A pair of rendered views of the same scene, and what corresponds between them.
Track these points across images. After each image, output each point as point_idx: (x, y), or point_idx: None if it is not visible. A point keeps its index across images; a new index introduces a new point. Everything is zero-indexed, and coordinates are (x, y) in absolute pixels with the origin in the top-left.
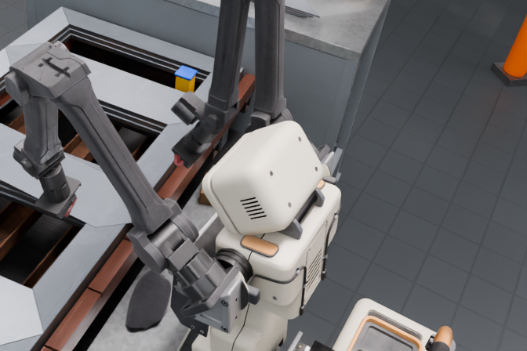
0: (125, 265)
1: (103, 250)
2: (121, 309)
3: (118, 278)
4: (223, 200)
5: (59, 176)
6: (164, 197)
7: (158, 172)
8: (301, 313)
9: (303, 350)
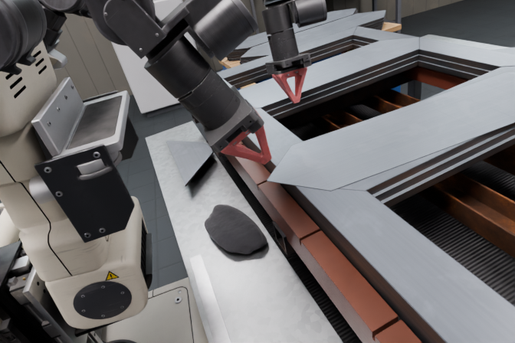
0: (248, 179)
1: (258, 144)
2: (247, 210)
3: (243, 174)
4: None
5: (263, 18)
6: (309, 238)
7: (348, 228)
8: None
9: (19, 280)
